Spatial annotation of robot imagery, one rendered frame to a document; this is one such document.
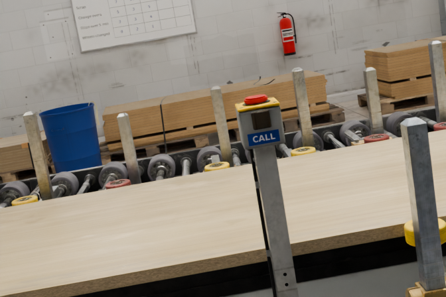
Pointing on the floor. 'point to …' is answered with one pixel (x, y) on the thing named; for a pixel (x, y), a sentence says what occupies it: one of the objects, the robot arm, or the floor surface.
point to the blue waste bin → (72, 136)
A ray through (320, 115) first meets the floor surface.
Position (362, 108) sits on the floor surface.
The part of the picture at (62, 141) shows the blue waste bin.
